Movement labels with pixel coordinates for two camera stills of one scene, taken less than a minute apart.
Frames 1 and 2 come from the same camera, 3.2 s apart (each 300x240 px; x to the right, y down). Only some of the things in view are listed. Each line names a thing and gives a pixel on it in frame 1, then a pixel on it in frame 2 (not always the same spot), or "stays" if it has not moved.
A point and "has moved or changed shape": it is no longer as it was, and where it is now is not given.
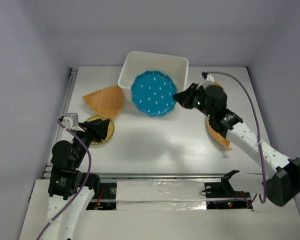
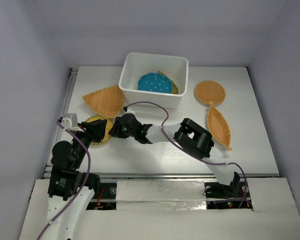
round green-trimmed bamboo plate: [110, 131] stays
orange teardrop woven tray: [108, 101] stays
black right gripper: [185, 97] to [116, 130]
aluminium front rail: [170, 175] stays
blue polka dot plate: [152, 93] has moved or changed shape
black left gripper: [97, 129] stays
